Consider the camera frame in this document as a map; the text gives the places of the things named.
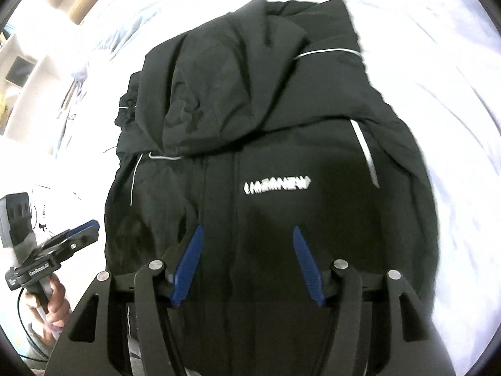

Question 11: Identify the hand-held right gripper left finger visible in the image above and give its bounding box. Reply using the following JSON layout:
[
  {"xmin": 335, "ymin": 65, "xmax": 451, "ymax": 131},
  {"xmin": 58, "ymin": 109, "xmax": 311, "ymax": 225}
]
[{"xmin": 47, "ymin": 224, "xmax": 206, "ymax": 376}]

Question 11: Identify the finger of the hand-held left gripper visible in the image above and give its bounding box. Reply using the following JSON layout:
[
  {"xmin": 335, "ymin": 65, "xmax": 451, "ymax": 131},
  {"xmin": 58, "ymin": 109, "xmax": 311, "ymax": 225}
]
[{"xmin": 37, "ymin": 219, "xmax": 100, "ymax": 261}]

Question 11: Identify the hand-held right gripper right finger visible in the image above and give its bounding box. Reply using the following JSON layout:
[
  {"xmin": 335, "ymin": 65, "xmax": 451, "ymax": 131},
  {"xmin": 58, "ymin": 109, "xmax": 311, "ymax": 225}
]
[{"xmin": 293, "ymin": 225, "xmax": 457, "ymax": 376}]

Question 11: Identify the black hooded jacket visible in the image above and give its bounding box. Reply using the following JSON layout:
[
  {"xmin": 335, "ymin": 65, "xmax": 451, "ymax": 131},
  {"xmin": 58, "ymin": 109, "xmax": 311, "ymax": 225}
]
[{"xmin": 104, "ymin": 0, "xmax": 441, "ymax": 376}]

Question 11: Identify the person's left hand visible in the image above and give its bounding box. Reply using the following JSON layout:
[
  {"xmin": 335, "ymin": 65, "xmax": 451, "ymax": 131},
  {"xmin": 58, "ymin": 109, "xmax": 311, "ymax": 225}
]
[{"xmin": 23, "ymin": 278, "xmax": 72, "ymax": 328}]

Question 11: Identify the white printed cloth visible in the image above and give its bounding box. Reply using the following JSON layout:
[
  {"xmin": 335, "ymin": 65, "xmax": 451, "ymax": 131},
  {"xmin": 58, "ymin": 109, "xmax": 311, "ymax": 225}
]
[{"xmin": 29, "ymin": 182, "xmax": 106, "ymax": 251}]

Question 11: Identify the grey floral blanket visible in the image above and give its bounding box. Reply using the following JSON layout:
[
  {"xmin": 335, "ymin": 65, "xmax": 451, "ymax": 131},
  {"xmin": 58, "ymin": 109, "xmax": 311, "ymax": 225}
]
[{"xmin": 51, "ymin": 0, "xmax": 501, "ymax": 376}]

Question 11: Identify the black cable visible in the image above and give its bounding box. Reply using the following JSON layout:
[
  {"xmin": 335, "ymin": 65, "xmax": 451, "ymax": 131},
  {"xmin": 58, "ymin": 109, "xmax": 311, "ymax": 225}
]
[{"xmin": 16, "ymin": 292, "xmax": 51, "ymax": 361}]

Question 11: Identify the dark picture frame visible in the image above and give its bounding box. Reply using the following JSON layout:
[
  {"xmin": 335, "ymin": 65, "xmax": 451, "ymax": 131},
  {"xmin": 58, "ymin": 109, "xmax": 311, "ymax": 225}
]
[{"xmin": 5, "ymin": 56, "xmax": 33, "ymax": 87}]

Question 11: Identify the white wall shelf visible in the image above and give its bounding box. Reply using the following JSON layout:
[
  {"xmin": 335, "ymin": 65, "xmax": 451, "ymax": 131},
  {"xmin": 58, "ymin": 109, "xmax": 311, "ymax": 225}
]
[{"xmin": 0, "ymin": 19, "xmax": 79, "ymax": 134}]

